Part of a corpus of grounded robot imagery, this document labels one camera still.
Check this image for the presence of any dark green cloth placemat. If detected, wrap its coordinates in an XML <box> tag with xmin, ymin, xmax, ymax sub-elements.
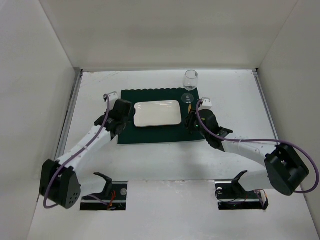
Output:
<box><xmin>117</xmin><ymin>88</ymin><xmax>204</xmax><ymax>145</ymax></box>

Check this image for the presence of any clear wine glass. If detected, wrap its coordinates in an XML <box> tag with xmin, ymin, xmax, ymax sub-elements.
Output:
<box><xmin>181</xmin><ymin>69</ymin><xmax>198</xmax><ymax>104</ymax></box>

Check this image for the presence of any white rectangular plate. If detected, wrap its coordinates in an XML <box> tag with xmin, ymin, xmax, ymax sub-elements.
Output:
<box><xmin>133</xmin><ymin>100</ymin><xmax>182</xmax><ymax>128</ymax></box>

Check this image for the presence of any gold knife dark handle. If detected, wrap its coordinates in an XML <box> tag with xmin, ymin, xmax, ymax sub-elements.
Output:
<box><xmin>188</xmin><ymin>104</ymin><xmax>193</xmax><ymax>114</ymax></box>

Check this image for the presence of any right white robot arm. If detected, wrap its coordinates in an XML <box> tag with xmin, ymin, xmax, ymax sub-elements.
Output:
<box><xmin>183</xmin><ymin>109</ymin><xmax>310</xmax><ymax>196</ymax></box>

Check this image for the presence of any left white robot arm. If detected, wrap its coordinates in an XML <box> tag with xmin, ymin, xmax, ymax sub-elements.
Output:
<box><xmin>39</xmin><ymin>95</ymin><xmax>132</xmax><ymax>209</ymax></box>

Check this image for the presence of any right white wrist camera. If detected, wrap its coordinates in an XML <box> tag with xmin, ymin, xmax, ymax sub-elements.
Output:
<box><xmin>199</xmin><ymin>97</ymin><xmax>213</xmax><ymax>110</ymax></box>

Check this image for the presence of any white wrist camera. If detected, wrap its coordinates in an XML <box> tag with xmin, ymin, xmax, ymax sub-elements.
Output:
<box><xmin>103</xmin><ymin>91</ymin><xmax>119</xmax><ymax>102</ymax></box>
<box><xmin>199</xmin><ymin>97</ymin><xmax>213</xmax><ymax>110</ymax></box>

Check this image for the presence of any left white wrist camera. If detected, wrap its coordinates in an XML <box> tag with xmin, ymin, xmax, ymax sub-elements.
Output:
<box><xmin>103</xmin><ymin>91</ymin><xmax>119</xmax><ymax>102</ymax></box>

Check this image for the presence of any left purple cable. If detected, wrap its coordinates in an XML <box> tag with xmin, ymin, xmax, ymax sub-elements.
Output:
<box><xmin>42</xmin><ymin>93</ymin><xmax>113</xmax><ymax>209</ymax></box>

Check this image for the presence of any left aluminium rail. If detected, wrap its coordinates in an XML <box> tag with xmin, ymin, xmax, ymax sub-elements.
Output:
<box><xmin>54</xmin><ymin>67</ymin><xmax>83</xmax><ymax>159</ymax></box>

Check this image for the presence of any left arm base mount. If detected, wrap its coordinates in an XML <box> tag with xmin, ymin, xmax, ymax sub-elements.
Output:
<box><xmin>79</xmin><ymin>172</ymin><xmax>128</xmax><ymax>211</ymax></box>

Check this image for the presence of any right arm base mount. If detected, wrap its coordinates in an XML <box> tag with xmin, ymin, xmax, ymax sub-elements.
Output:
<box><xmin>214</xmin><ymin>170</ymin><xmax>269</xmax><ymax>211</ymax></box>

